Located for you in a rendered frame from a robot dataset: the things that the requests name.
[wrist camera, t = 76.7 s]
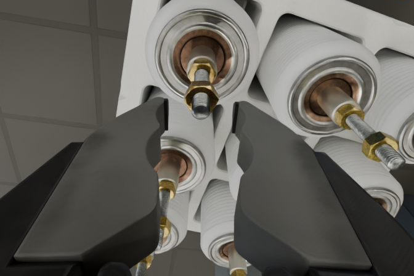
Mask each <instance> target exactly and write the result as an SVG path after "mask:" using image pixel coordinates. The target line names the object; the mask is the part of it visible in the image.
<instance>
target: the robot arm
mask: <svg viewBox="0 0 414 276"><path fill-rule="evenodd" d="M168 121H169V100H168V99H164V98H162V97H155V98H153V99H151V100H149V101H147V102H145V103H143V104H141V105H139V106H137V107H135V108H133V109H131V110H129V111H127V112H125V113H123V114H121V115H120V116H117V117H116V118H114V119H112V120H110V121H109V122H107V123H105V124H104V125H103V126H101V127H100V128H98V129H97V130H96V131H94V132H93V133H92V134H91V135H90V136H89V137H87V138H86V139H85V140H84V141H83V142H71V143H70V144H68V145H67V146H66V147H65V148H63V149H62V150H61V151H59V152H58V153H57V154H56V155H54V156H53V157H52V158H51V159H50V160H48V161H47V162H46V163H44V164H43V165H42V166H41V167H39V168H38V169H37V170H36V171H35V172H33V173H32V174H30V175H29V176H28V177H27V178H26V179H24V180H23V181H21V183H19V184H18V185H17V186H15V187H14V188H13V189H12V190H10V191H9V192H8V193H6V194H5V195H4V196H3V197H2V198H0V276H132V275H131V272H130V270H129V269H130V268H132V267H133V266H134V265H136V264H137V263H138V262H140V261H141V260H143V259H144V258H146V257H147V256H149V255H150V254H152V253H153V252H154V251H155V250H156V248H157V246H158V244H159V240H160V217H161V213H160V193H159V182H158V173H157V172H156V171H155V170H154V168H155V166H156V165H157V164H158V163H159V162H160V161H161V140H160V137H161V136H162V134H163V133H164V132H165V131H168ZM232 133H233V134H235V135H236V137H237V138H238V139H239V141H240V143H239V148H238V156H237V164H238V165H239V167H241V169H242V171H243V172H244V174H243V175H242V176H241V178H240V185H239V189H238V196H237V203H236V207H235V214H234V238H233V242H234V247H235V249H236V251H237V253H238V254H239V255H240V256H241V257H243V258H244V259H245V260H247V261H248V262H249V263H250V264H251V265H253V266H254V267H255V268H257V270H259V271H260V272H262V273H263V275H262V276H414V238H413V237H412V236H411V235H410V234H409V233H408V232H407V231H406V229H405V228H404V227H403V226H402V225H401V224H400V223H399V222H398V221H397V220H396V219H395V218H394V217H393V216H392V215H391V214H389V213H388V212H387V211H386V210H385V209H384V208H383V207H382V206H381V205H380V204H379V203H378V202H377V201H376V200H375V199H374V198H373V197H372V196H371V195H370V194H369V193H367V192H366V191H365V190H364V189H363V188H362V187H361V186H360V185H359V184H358V183H356V181H355V180H353V178H352V177H351V176H350V175H348V173H346V172H345V171H344V170H343V169H342V168H341V167H340V166H339V165H338V164H337V163H335V162H334V161H333V160H332V159H331V158H330V157H329V156H328V155H327V154H326V153H325V152H315V151H314V150H313V149H312V148H311V147H310V146H309V145H308V144H307V143H306V142H305V141H304V140H303V139H302V138H301V137H299V136H298V135H297V134H296V133H295V132H294V131H292V130H291V129H290V128H288V127H287V126H285V125H284V124H283V123H281V122H279V121H278V120H276V119H275V118H273V117H271V116H270V115H268V114H267V113H265V112H263V111H262V110H260V109H258V108H257V107H255V106H254V105H252V104H251V103H249V102H247V101H239V102H235V103H234V104H233V111H232Z"/></svg>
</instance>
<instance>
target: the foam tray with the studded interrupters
mask: <svg viewBox="0 0 414 276"><path fill-rule="evenodd" d="M169 1H170V0H132V8H131V16H130V21H129V29H128V38H127V43H126V51H125V56H124V64H123V72H122V77H121V90H120V95H119V99H118V107H117V112H116V117H117V116H120V115H121V114H123V113H125V112H127V111H129V110H131V109H133V108H135V107H137V106H139V105H141V104H143V103H145V102H146V101H147V100H148V97H149V95H150V93H151V91H152V89H153V87H154V86H157V87H159V86H158V85H157V84H156V82H155V81H154V79H153V78H152V76H151V74H150V72H149V69H148V66H147V63H146V58H145V39H146V35H147V31H148V28H149V26H150V24H151V22H152V20H153V18H154V17H155V15H156V14H157V13H158V11H159V10H160V9H161V8H162V7H163V6H165V5H166V4H167V3H168V2H169ZM234 1H235V2H236V3H237V4H238V5H239V6H240V7H241V8H242V9H243V10H244V11H245V12H246V13H247V14H248V15H249V17H250V19H251V20H252V22H253V23H254V26H255V28H256V31H257V33H258V38H259V50H260V51H259V62H258V65H259V63H260V61H261V58H262V56H263V53H264V51H265V49H266V47H267V44H268V42H269V39H270V37H271V35H272V32H273V30H274V28H275V25H276V23H277V20H278V19H279V17H280V16H281V15H283V14H285V13H290V14H294V15H297V16H299V17H302V18H305V19H307V20H309V21H311V22H314V23H316V24H318V25H320V26H322V27H324V28H327V29H329V30H331V31H334V32H335V33H337V34H340V35H342V36H344V37H347V38H349V39H351V40H353V41H355V42H357V43H360V44H362V45H364V46H365V47H367V48H368V49H369V50H371V51H372V53H373V54H374V55H375V54H376V53H377V52H378V51H379V50H380V49H382V48H386V47H387V48H388V49H391V50H394V51H396V52H398V53H401V54H403V55H406V56H408V57H411V58H413V59H414V26H412V25H409V24H407V23H404V22H401V21H399V20H396V19H394V18H391V17H388V16H386V15H383V14H380V13H378V12H375V11H373V10H370V9H367V8H364V7H362V6H359V5H357V4H354V3H351V2H349V1H346V0H234ZM257 68H258V67H257ZM239 101H247V102H249V103H251V104H252V105H254V106H255V107H257V108H258V109H260V110H262V111H263V112H265V113H267V114H268V115H270V116H271V117H273V118H275V119H276V120H279V119H278V118H277V116H276V114H275V112H274V109H273V108H272V106H271V104H270V102H269V100H268V98H267V96H266V93H265V92H264V90H263V88H262V86H261V84H260V82H259V80H258V78H257V76H256V74H254V76H253V77H252V79H251V81H250V82H249V84H248V85H247V87H245V88H244V90H242V91H241V93H239V94H238V95H237V96H235V97H234V98H232V99H230V100H229V101H227V102H224V103H222V104H219V105H216V106H215V108H214V109H213V123H214V144H215V156H216V163H215V167H214V170H213V173H212V174H211V176H210V177H209V178H208V180H207V181H206V182H204V183H203V184H202V185H201V186H199V187H198V188H196V189H194V190H191V191H190V196H189V215H188V224H187V230H191V231H195V232H201V199H202V197H203V194H204V192H205V190H206V187H207V185H208V182H209V181H210V180H211V179H220V180H224V181H229V175H228V169H227V159H226V153H225V143H226V140H227V138H228V136H229V134H230V131H231V128H232V111H233V104H234V103H235V102H239ZM334 136H338V137H342V138H345V139H349V140H353V141H356V142H360V143H363V141H362V140H361V139H360V138H359V136H358V135H357V134H356V133H355V132H354V131H353V130H348V129H347V130H345V131H343V132H340V133H338V134H335V135H334Z"/></svg>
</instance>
